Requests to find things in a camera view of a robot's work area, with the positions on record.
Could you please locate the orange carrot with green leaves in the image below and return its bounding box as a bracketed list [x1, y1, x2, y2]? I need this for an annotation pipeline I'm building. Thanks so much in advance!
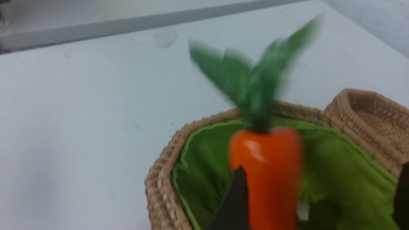
[189, 17, 320, 230]

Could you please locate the woven wicker basket lid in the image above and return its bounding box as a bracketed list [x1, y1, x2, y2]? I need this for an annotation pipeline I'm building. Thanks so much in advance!
[325, 89, 409, 176]

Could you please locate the woven wicker basket green lining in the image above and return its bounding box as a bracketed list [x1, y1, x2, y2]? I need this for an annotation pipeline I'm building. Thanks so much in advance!
[145, 102, 398, 230]

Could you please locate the white radish with green leaves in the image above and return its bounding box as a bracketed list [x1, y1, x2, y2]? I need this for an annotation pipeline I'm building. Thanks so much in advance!
[298, 200, 342, 230]

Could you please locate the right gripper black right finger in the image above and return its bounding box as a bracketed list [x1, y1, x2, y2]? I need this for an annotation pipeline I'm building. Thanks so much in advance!
[392, 162, 409, 230]

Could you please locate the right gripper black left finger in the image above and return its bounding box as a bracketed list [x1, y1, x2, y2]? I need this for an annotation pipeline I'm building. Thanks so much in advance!
[206, 166, 250, 230]

